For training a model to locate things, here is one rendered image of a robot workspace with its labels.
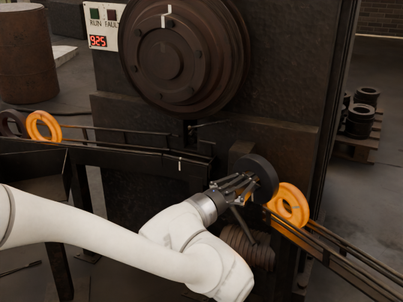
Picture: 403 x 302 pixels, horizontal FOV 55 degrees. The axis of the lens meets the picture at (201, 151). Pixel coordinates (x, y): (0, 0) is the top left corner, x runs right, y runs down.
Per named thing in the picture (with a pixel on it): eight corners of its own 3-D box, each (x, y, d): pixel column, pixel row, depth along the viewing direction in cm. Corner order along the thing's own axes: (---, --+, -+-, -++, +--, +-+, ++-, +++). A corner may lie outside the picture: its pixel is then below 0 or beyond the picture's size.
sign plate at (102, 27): (92, 47, 161) (86, 1, 152) (146, 53, 152) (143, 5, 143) (88, 48, 159) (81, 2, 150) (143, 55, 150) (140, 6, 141)
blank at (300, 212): (282, 227, 131) (275, 231, 130) (267, 184, 132) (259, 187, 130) (316, 226, 118) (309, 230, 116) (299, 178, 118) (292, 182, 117)
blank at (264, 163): (237, 147, 118) (230, 151, 117) (279, 161, 108) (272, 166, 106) (240, 189, 125) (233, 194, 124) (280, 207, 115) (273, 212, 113)
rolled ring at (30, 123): (18, 118, 180) (24, 115, 183) (39, 153, 185) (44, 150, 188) (42, 107, 170) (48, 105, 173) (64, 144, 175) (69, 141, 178)
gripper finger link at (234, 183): (220, 201, 108) (216, 199, 108) (246, 184, 114) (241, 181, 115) (220, 190, 106) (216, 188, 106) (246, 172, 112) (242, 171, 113)
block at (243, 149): (234, 189, 158) (237, 136, 146) (253, 193, 155) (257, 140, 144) (225, 204, 149) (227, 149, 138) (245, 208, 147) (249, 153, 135)
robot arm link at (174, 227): (176, 219, 105) (210, 249, 99) (129, 250, 96) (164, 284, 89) (178, 190, 99) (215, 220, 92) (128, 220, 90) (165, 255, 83)
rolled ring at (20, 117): (18, 110, 177) (24, 108, 180) (-9, 111, 185) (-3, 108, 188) (32, 147, 185) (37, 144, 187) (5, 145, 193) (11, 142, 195)
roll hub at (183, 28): (138, 92, 138) (131, 9, 125) (210, 103, 129) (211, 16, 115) (129, 97, 134) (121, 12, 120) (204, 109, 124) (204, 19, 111)
